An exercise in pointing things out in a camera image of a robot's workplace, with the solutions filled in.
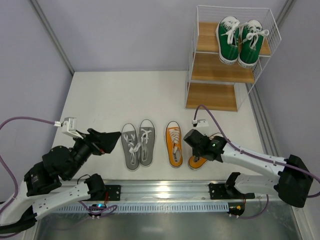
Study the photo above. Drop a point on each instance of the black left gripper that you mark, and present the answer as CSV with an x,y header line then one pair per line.
x,y
94,141

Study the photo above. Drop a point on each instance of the orange sneaker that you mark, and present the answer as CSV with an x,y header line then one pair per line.
x,y
196,162
173,140

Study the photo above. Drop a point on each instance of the green sneaker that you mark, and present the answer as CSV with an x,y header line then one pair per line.
x,y
227,35
252,36

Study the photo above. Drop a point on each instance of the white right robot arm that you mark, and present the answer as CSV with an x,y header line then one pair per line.
x,y
287,178

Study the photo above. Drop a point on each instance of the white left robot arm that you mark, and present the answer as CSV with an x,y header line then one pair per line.
x,y
33,200

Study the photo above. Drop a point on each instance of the grey left sneaker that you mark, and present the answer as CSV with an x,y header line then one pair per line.
x,y
131,146

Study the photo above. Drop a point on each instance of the grey sneaker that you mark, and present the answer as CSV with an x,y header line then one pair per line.
x,y
147,137
131,146

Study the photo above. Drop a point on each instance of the grey right sneaker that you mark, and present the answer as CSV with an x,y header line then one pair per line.
x,y
147,137

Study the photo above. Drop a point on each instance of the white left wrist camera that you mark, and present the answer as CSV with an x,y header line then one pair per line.
x,y
69,127

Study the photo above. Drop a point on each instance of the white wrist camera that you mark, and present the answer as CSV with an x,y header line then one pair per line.
x,y
69,127
199,123

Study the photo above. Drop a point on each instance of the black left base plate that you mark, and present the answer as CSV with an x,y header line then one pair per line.
x,y
113,192

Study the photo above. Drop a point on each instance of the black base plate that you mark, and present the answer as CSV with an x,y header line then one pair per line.
x,y
113,192
219,191

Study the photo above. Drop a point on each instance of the aluminium mounting rail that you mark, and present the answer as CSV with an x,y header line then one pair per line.
x,y
164,190

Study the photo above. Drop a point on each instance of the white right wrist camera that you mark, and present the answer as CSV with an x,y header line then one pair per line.
x,y
199,123

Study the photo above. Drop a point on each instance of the white wire shoe shelf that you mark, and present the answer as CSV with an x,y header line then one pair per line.
x,y
209,81

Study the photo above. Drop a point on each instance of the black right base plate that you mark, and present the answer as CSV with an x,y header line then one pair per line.
x,y
219,191

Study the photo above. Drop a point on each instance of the slotted grey cable duct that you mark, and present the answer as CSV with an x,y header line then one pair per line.
x,y
171,207

